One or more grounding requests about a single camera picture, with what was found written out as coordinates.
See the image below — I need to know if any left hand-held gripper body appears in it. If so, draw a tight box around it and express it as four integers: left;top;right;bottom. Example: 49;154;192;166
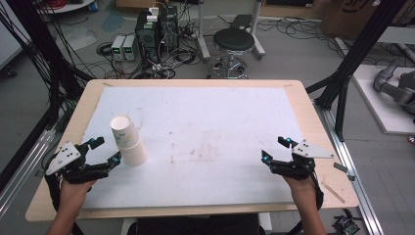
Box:
44;140;111;185

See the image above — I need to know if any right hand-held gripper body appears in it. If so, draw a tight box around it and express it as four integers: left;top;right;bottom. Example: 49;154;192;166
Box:
269;139;336;181

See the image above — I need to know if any stack of white paper cups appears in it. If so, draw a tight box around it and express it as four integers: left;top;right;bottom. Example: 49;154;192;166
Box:
110;114;149;167

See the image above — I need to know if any person's right hand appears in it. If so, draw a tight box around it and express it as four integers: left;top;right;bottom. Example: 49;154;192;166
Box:
282;175;318;210

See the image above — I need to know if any person's left hand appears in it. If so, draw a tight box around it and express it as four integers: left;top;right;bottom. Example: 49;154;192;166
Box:
58;178;98;212

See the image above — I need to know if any thin wooden stick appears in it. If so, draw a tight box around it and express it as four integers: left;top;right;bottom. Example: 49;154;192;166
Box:
320;180;346;205

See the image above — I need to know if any white table sheet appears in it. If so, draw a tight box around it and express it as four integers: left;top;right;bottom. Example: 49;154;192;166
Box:
80;85;306;211

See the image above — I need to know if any green circuit board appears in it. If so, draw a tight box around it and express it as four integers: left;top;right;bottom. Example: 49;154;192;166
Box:
332;209;362;235

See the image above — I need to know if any white floor board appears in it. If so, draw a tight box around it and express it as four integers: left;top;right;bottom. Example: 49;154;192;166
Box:
351;64;415;136

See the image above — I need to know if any person's dark clothing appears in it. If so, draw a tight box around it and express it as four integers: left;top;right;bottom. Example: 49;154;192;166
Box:
126;212;266;235

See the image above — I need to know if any grey bench power supply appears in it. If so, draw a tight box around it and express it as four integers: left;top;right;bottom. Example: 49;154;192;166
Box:
122;34;139;62
111;34;127;62

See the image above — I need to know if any white stand leg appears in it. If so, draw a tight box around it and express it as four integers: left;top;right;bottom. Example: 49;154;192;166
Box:
195;0;212;64
249;0;266;61

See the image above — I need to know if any black round stool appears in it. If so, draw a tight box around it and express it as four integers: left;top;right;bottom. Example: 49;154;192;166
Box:
206;26;255;80

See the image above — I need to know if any black computer tower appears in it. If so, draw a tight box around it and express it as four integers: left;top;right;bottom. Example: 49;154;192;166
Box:
134;5;180;65

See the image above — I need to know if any white power adapter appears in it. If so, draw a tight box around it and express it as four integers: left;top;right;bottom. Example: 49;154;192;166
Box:
146;6;161;23

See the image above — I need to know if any cardboard box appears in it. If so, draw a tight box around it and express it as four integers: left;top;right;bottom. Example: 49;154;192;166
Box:
320;0;397;41

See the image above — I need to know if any grey metal bracket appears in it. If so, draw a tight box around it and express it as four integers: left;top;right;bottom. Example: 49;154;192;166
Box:
333;162;356;182

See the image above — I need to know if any aluminium rail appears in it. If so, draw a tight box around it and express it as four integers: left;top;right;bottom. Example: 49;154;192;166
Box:
312;99;387;235
0;127;57;218

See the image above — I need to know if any tangle of floor cables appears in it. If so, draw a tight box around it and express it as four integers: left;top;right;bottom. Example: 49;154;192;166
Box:
82;19;209;80

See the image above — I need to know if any black frame post with cables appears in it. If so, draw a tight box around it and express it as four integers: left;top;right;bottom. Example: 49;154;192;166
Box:
0;0;94;131

